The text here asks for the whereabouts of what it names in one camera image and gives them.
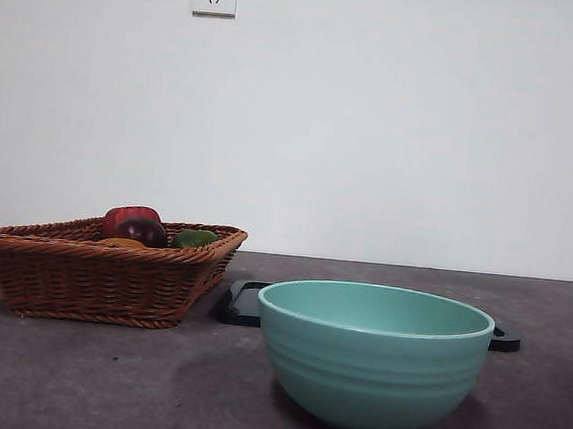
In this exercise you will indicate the golden-brown fuzzy kiwi fruit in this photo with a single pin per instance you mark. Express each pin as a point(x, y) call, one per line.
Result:
point(121, 242)

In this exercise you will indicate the teal ceramic bowl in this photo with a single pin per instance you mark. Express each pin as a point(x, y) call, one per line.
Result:
point(368, 372)

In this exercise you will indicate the green avocado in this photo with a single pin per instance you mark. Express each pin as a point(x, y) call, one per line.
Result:
point(194, 239)

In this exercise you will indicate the dark rectangular tray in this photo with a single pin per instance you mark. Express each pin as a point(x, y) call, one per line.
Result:
point(241, 306)

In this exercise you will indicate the dark purple onion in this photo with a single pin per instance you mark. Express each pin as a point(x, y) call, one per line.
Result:
point(142, 232)

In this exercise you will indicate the red apple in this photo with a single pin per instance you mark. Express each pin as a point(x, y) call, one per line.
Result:
point(126, 213)

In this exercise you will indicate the brown wicker basket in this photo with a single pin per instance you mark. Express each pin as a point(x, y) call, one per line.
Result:
point(90, 282)

